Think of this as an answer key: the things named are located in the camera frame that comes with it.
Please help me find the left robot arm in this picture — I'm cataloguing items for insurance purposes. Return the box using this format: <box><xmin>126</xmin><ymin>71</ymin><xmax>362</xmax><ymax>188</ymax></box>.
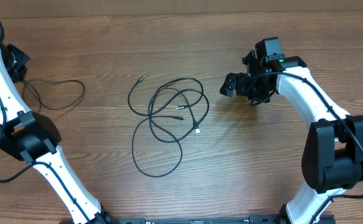
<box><xmin>0</xmin><ymin>22</ymin><xmax>115</xmax><ymax>224</ymax></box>

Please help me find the black cable bundle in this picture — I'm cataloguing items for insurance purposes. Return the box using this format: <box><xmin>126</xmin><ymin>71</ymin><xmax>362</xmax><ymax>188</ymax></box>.
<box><xmin>127</xmin><ymin>75</ymin><xmax>210</xmax><ymax>179</ymax></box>

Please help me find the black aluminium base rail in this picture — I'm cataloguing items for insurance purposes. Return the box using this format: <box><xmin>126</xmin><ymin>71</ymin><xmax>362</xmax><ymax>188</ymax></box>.
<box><xmin>59</xmin><ymin>213</ymin><xmax>336</xmax><ymax>224</ymax></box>

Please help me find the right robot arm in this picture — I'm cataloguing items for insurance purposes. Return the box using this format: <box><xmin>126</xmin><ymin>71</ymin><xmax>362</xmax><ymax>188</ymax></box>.
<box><xmin>219</xmin><ymin>37</ymin><xmax>363</xmax><ymax>223</ymax></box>

